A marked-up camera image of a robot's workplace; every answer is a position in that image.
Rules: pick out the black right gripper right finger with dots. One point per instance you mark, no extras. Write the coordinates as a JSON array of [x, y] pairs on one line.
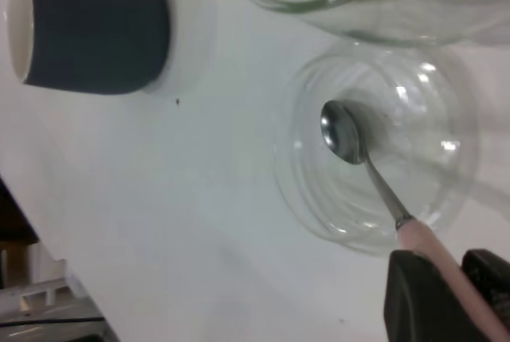
[[494, 278]]

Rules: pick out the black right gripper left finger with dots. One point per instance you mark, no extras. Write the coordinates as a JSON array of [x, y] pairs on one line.
[[422, 306]]

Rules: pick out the dark grey ceramic mug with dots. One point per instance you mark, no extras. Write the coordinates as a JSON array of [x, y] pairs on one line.
[[99, 27]]

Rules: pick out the clear glass cup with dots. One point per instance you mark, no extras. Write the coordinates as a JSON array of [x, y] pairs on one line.
[[418, 11]]

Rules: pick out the clear round glass dish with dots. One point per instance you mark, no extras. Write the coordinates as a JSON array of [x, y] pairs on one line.
[[430, 166]]

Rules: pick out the light grey metal frame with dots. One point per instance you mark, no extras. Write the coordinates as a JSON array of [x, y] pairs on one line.
[[48, 310]]

